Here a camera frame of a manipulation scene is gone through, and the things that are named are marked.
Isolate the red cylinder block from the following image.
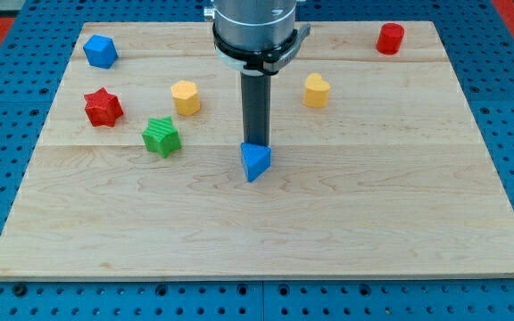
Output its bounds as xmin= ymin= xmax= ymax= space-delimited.
xmin=377 ymin=22 xmax=405 ymax=55

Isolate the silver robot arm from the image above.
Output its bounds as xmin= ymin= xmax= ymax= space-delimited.
xmin=203 ymin=0 xmax=311 ymax=146

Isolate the red star block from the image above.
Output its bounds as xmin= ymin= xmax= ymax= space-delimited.
xmin=84 ymin=87 xmax=124 ymax=128

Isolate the light wooden board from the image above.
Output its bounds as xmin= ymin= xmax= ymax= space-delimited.
xmin=0 ymin=21 xmax=514 ymax=282

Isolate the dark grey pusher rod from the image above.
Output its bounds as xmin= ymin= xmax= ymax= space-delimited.
xmin=241 ymin=73 xmax=270 ymax=146

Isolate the green star block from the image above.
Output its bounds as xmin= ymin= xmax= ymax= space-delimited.
xmin=142 ymin=117 xmax=181 ymax=158

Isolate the yellow hexagon block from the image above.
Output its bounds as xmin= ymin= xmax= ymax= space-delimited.
xmin=170 ymin=80 xmax=201 ymax=116

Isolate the black clamp ring mount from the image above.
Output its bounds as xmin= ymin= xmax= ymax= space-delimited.
xmin=212 ymin=23 xmax=311 ymax=75

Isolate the blue triangle block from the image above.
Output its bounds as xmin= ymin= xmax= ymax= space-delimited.
xmin=241 ymin=143 xmax=271 ymax=182

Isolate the blue cube block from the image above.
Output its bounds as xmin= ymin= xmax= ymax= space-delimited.
xmin=83 ymin=35 xmax=118 ymax=69

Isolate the yellow heart block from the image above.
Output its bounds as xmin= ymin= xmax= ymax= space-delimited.
xmin=303 ymin=73 xmax=331 ymax=108

